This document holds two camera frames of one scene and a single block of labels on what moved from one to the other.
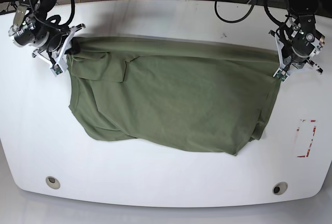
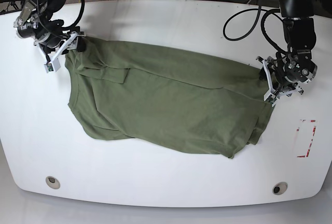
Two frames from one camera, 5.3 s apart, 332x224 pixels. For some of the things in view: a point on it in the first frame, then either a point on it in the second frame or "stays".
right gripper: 305,41 -> 289,71
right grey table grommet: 280,188 stays
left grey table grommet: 53,182 stays
